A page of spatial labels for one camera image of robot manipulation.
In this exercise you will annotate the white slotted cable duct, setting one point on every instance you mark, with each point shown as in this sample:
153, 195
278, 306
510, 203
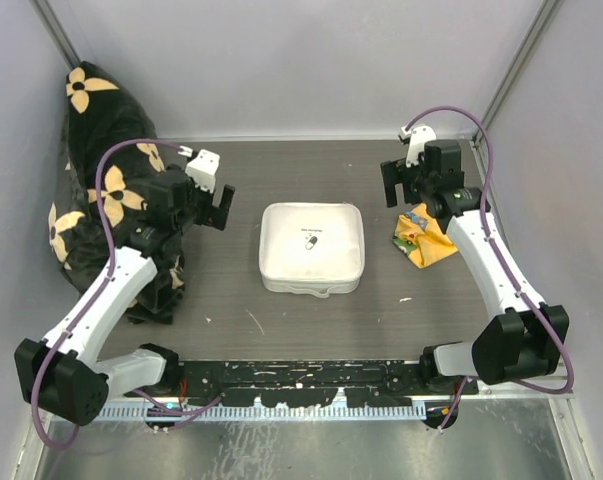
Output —
337, 411

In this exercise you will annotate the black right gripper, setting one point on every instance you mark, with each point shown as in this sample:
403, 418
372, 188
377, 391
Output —
396, 172

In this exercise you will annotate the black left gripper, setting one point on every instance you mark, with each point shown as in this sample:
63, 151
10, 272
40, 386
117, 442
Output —
214, 216

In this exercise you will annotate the grey medicine kit case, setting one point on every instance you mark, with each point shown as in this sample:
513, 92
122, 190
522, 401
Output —
315, 249

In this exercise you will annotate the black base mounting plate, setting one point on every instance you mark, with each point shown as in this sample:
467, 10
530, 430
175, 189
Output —
295, 384

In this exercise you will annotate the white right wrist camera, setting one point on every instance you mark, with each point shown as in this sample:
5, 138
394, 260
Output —
415, 137

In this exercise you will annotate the black floral plush blanket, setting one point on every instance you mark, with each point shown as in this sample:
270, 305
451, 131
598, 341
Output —
107, 157

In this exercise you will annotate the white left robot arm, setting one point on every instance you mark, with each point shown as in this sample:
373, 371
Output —
62, 373

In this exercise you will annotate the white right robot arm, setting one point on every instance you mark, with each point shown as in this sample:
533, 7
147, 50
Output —
524, 334

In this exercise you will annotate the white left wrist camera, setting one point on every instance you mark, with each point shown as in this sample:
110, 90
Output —
201, 167

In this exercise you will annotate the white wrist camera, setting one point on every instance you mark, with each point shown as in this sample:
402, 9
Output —
201, 167
415, 137

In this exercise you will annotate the yellow cartoon cloth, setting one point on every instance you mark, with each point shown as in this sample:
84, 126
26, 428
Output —
418, 236

